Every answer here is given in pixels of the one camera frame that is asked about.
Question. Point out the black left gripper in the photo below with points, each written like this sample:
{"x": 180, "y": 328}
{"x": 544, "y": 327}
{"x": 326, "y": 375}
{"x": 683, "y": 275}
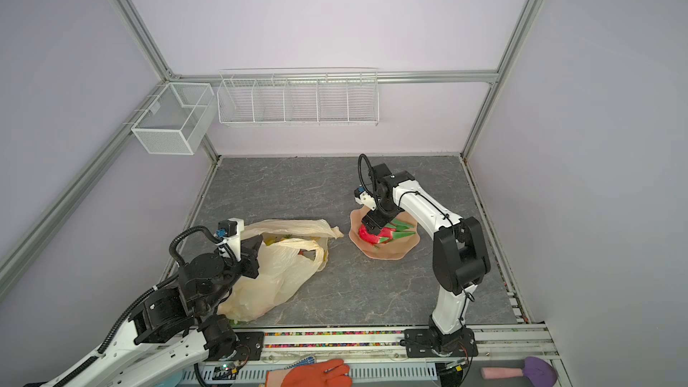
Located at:
{"x": 249, "y": 255}

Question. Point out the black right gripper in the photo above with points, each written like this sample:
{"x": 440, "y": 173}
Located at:
{"x": 374, "y": 223}

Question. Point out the pink fake dragon fruit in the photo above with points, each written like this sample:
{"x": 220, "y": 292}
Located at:
{"x": 392, "y": 231}

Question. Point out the translucent banana print plastic bag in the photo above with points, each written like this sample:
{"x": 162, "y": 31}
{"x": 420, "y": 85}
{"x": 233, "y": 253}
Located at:
{"x": 291, "y": 253}

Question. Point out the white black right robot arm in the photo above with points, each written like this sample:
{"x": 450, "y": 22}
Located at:
{"x": 460, "y": 259}

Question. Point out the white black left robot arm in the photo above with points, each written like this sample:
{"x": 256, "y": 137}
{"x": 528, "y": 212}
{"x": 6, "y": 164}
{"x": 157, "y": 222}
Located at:
{"x": 177, "y": 323}

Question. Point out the peach wavy fruit bowl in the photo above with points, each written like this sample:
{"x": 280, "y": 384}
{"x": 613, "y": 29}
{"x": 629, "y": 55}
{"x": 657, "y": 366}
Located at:
{"x": 394, "y": 250}

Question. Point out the orange work glove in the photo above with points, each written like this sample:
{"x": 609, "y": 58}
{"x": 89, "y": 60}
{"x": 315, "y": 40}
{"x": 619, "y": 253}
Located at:
{"x": 331, "y": 373}

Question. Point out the white mesh box basket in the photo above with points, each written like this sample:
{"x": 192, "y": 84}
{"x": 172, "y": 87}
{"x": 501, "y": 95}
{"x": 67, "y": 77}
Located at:
{"x": 177, "y": 119}

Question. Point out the purple pink brush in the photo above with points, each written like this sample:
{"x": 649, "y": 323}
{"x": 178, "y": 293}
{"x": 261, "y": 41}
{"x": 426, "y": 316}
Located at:
{"x": 539, "y": 372}

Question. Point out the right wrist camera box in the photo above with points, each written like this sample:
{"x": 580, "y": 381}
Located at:
{"x": 362, "y": 197}

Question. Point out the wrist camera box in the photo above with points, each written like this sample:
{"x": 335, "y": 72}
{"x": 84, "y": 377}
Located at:
{"x": 229, "y": 233}
{"x": 362, "y": 197}

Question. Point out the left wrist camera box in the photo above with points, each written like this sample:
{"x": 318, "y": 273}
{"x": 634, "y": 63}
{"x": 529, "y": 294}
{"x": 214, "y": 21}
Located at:
{"x": 229, "y": 233}

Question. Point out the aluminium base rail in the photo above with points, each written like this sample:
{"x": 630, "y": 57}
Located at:
{"x": 368, "y": 344}

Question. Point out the white wire wall shelf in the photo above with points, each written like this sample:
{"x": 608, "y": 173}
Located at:
{"x": 299, "y": 96}

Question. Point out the aluminium corner frame post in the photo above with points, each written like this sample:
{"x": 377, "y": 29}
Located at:
{"x": 142, "y": 38}

